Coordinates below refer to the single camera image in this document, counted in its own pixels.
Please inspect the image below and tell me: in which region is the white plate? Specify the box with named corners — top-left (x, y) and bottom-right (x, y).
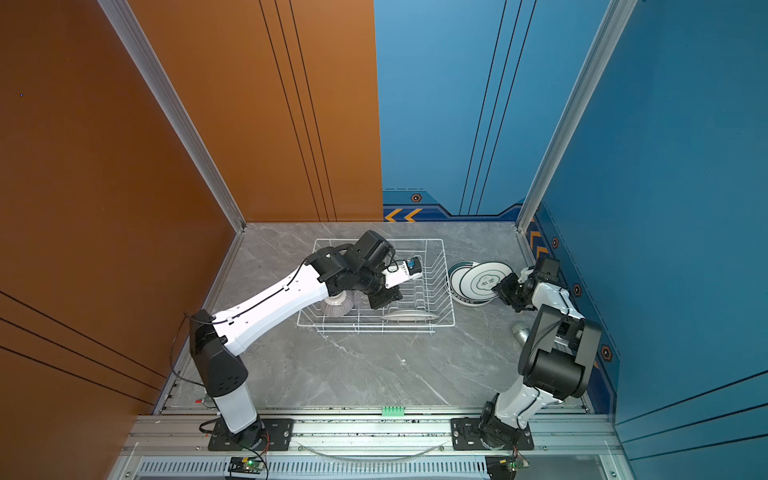
top-left (381, 309), bottom-right (440, 324)
top-left (459, 261), bottom-right (512, 301)

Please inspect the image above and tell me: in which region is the green rimmed plate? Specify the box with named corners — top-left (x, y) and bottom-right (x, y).
top-left (448, 263), bottom-right (499, 308)
top-left (446, 261), bottom-right (481, 301)
top-left (448, 261), bottom-right (509, 306)

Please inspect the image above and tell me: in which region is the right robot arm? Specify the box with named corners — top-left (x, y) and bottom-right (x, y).
top-left (479, 257), bottom-right (602, 449)

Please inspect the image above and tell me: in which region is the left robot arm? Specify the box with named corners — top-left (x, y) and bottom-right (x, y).
top-left (188, 230), bottom-right (423, 441)

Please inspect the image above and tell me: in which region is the silver microphone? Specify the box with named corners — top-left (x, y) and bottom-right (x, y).
top-left (511, 322), bottom-right (530, 346)

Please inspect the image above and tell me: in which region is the white ribbed bowl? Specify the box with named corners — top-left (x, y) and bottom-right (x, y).
top-left (319, 291), bottom-right (355, 318)

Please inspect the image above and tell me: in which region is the green terminal connector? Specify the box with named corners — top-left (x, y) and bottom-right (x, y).
top-left (381, 405), bottom-right (405, 417)

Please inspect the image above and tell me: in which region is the right circuit board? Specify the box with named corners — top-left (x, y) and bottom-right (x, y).
top-left (485, 456), bottom-right (523, 480)

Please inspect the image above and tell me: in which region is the circuit board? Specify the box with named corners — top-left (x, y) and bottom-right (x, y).
top-left (485, 456), bottom-right (523, 480)
top-left (227, 456), bottom-right (269, 479)

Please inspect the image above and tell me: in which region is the left circuit board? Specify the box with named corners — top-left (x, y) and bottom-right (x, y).
top-left (227, 456), bottom-right (269, 479)

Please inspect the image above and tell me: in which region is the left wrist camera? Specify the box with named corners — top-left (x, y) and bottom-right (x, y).
top-left (383, 257), bottom-right (423, 289)

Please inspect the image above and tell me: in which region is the white wire dish rack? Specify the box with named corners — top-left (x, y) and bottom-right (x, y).
top-left (296, 238), bottom-right (455, 334)

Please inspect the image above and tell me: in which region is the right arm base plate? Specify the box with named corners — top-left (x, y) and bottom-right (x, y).
top-left (450, 417), bottom-right (535, 451)

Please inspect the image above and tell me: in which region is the aluminium front rail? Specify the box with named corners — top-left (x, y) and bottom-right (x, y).
top-left (118, 413), bottom-right (624, 457)

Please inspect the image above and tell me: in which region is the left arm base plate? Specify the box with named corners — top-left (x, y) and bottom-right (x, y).
top-left (201, 417), bottom-right (294, 453)

